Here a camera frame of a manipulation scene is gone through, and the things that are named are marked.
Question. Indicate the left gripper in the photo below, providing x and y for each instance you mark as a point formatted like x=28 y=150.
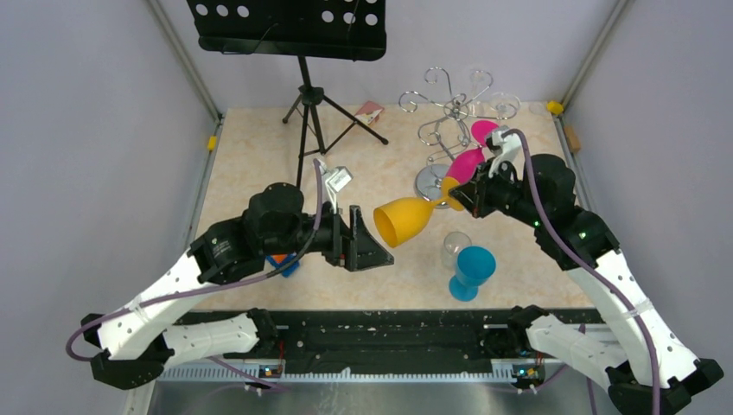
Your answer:
x=354 y=247

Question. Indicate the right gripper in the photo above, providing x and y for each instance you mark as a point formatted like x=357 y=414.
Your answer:
x=474 y=194

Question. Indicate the magenta plastic goblet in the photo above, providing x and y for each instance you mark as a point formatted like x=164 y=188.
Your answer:
x=464 y=166

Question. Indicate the orange plastic goblet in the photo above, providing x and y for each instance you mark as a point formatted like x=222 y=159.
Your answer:
x=404 y=218

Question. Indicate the clear wine glass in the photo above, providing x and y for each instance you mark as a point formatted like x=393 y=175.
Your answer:
x=506 y=105

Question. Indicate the tall clear flute glass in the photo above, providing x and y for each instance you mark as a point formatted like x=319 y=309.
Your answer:
x=480 y=82

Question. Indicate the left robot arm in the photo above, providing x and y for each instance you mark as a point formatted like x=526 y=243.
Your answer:
x=143 y=339

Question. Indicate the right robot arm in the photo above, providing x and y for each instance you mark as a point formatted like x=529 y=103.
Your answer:
x=647 y=369

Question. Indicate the small clear tumbler glass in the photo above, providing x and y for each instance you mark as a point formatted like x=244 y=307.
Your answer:
x=453 y=243

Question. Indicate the chrome wine glass rack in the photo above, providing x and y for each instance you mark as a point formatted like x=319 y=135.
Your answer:
x=448 y=135

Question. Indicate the blue plastic goblet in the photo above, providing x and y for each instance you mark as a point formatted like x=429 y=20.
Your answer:
x=474 y=266

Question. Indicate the blue orange toy car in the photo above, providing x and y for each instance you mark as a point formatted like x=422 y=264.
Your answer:
x=283 y=264

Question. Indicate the wooden block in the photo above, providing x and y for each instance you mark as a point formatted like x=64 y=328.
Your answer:
x=572 y=139

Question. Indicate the yellow corner clamp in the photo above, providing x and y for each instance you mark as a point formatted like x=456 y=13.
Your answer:
x=554 y=107

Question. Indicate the small pink card box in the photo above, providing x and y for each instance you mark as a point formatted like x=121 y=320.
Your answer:
x=369 y=113

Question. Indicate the black music stand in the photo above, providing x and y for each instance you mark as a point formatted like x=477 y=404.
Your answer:
x=337 y=30

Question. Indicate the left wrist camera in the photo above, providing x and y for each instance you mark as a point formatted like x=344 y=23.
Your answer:
x=334 y=180

